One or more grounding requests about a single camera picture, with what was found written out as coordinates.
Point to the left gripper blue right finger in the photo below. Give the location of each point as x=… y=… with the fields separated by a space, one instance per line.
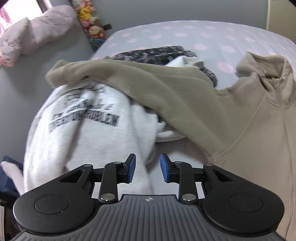
x=181 y=173

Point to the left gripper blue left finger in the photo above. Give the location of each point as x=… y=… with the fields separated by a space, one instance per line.
x=115 y=173

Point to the white printed sweatshirt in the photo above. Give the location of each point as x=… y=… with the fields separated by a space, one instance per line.
x=87 y=121

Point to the polka dot bed sheet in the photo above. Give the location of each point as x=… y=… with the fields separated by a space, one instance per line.
x=220 y=45

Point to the window with frame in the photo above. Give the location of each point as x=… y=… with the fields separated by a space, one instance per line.
x=15 y=10

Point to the cream room door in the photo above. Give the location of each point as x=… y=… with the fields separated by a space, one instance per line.
x=281 y=18

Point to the beige fleece zip hoodie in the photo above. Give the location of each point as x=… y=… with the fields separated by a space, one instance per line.
x=247 y=129

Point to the tube of plush toys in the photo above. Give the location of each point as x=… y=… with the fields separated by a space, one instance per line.
x=90 y=22

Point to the blue plastic stool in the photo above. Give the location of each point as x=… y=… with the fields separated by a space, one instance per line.
x=7 y=175

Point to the dark floral garment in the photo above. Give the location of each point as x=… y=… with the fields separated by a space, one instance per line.
x=172 y=56

